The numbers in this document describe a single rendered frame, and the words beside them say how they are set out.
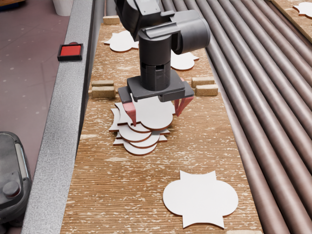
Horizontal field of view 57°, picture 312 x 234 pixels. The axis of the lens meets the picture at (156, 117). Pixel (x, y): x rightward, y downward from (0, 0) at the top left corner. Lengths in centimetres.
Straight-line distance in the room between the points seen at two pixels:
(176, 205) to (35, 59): 246
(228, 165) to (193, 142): 9
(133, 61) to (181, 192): 47
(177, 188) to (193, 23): 30
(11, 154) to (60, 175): 106
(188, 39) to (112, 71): 39
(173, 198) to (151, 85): 21
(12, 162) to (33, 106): 77
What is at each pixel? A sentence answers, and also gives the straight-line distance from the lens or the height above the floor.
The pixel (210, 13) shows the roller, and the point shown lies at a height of 92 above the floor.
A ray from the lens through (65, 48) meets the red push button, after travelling 102.
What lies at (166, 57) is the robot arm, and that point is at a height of 115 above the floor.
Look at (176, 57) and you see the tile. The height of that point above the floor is 94.
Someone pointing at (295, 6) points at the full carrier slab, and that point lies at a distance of 135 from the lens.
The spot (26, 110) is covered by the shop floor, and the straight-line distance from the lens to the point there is 231.
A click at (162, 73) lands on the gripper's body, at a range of 52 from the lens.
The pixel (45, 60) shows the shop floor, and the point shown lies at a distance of 282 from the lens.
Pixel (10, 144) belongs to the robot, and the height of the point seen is 24.
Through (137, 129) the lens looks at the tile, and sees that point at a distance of 63.
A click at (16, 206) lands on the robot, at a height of 23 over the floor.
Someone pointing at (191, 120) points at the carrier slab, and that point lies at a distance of 70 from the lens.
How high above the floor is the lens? 142
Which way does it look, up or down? 44 degrees down
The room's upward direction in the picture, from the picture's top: straight up
